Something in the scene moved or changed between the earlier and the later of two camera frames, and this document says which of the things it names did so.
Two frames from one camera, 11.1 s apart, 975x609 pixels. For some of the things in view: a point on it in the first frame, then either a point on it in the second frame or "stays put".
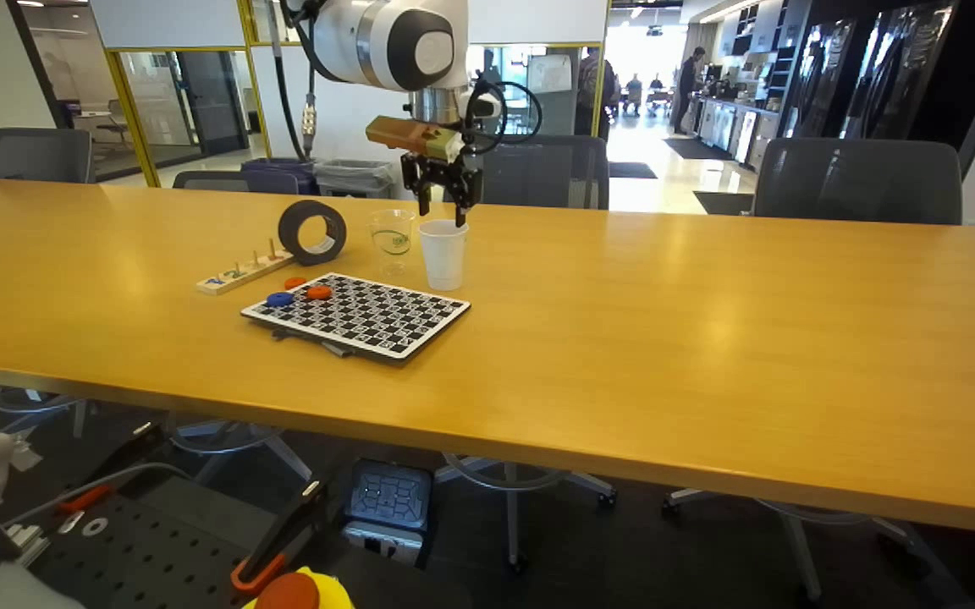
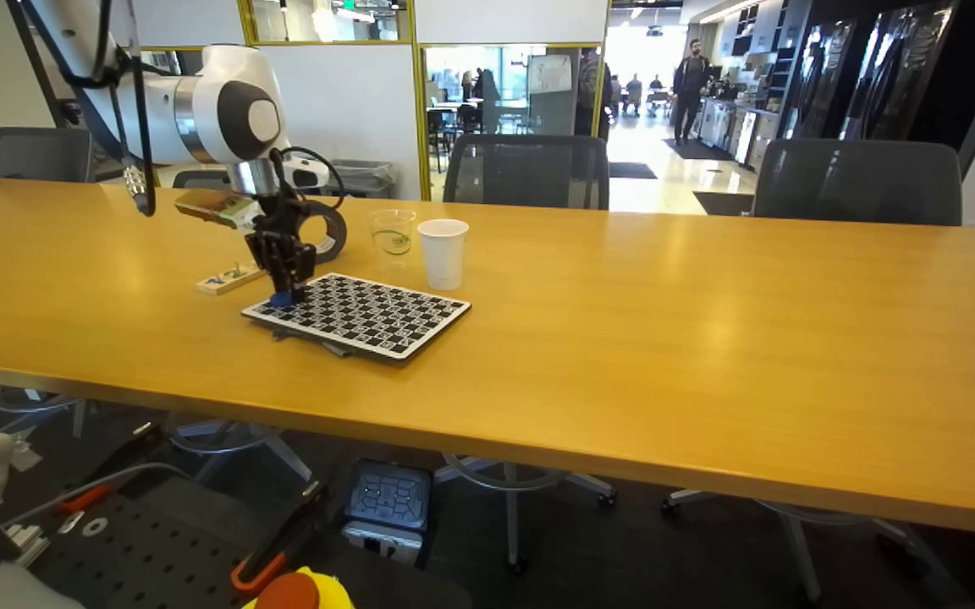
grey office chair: (547, 171) stays put
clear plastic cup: (393, 231) stays put
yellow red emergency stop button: (302, 589) stays put
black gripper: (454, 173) → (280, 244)
